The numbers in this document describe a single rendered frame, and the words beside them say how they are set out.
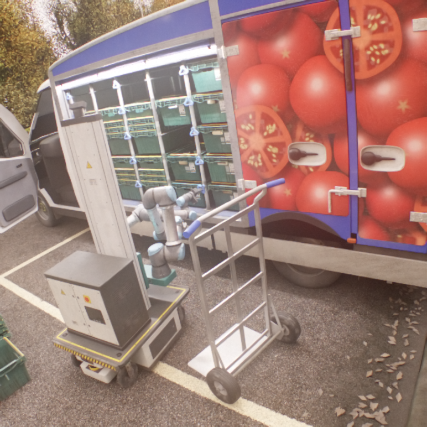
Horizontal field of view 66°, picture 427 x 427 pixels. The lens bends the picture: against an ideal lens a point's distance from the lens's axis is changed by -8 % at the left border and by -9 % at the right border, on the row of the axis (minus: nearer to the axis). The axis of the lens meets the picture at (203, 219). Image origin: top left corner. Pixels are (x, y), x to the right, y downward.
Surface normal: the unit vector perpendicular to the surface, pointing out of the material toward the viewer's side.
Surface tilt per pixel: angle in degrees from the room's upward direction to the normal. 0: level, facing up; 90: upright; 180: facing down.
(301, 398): 0
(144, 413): 0
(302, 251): 90
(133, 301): 90
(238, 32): 90
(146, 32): 90
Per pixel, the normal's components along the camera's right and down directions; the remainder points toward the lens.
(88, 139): -0.47, 0.41
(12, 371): 0.78, 0.18
